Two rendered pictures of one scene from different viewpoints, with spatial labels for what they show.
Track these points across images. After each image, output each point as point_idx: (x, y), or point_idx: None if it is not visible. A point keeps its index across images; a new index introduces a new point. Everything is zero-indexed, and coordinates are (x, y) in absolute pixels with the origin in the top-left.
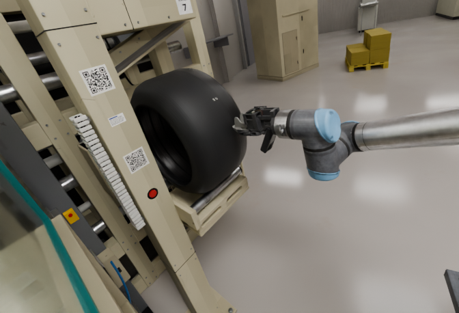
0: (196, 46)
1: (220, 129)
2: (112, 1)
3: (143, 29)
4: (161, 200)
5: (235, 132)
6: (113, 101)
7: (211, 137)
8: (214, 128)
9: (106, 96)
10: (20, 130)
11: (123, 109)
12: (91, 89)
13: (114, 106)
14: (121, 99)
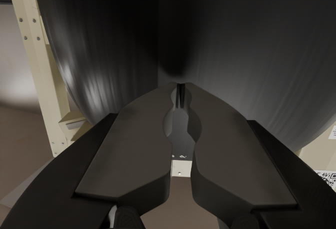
0: (50, 70)
1: (252, 101)
2: (184, 169)
3: None
4: None
5: (166, 38)
6: (325, 156)
7: (330, 98)
8: (280, 118)
9: (327, 164)
10: None
11: (322, 142)
12: (335, 178)
13: (330, 150)
14: (312, 154)
